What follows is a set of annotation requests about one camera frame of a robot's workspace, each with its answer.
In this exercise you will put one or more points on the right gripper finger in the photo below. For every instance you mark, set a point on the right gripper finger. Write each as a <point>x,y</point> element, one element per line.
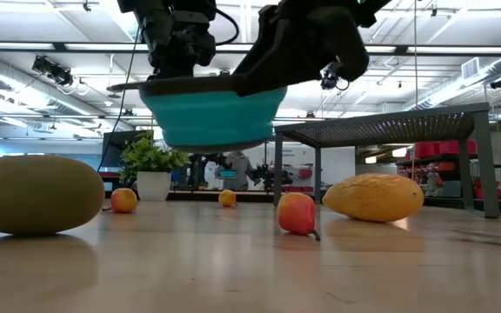
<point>348,50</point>
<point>285,56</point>

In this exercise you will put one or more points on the green plant white pot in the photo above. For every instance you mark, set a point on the green plant white pot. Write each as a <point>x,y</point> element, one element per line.
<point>152,169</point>

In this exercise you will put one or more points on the olive green oval fruit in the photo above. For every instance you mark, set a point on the olive green oval fruit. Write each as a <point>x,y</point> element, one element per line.
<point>33,195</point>

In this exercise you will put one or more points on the red yellow peach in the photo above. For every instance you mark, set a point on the red yellow peach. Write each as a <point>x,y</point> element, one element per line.
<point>123,201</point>

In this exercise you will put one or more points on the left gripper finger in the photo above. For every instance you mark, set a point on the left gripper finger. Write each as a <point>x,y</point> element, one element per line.
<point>172,71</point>

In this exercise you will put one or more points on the black background robot arm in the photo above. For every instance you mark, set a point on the black background robot arm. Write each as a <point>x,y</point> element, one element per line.
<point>270,177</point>
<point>198,170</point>

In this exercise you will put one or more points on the black ceiling camera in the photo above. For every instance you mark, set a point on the black ceiling camera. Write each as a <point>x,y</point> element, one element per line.
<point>329,80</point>
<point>500,82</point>
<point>52,69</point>

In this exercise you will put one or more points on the red storage bin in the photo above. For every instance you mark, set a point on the red storage bin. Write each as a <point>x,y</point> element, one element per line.
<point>426,150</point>
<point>448,147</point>

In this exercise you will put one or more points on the black overhead frame beam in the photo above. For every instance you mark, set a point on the black overhead frame beam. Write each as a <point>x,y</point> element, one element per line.
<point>59,46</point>

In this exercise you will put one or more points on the small yellow orange fruit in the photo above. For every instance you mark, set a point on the small yellow orange fruit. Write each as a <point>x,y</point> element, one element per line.
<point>227,198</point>

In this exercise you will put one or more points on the grey perforated metal stand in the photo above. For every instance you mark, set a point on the grey perforated metal stand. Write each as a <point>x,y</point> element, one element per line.
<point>385,128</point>

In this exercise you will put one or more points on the person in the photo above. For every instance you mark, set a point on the person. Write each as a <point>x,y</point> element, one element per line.
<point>238,171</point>

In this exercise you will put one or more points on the black monitor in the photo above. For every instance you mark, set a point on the black monitor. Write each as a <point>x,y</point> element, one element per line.
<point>115,150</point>

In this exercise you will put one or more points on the small teal bowl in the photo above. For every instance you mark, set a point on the small teal bowl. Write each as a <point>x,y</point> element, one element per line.
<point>228,174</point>

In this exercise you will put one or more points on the blue collapsible bowl black rim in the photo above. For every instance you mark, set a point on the blue collapsible bowl black rim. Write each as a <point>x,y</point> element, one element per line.
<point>215,117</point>

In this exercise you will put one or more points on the silver air duct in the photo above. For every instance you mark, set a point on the silver air duct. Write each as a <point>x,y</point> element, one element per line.
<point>11,87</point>

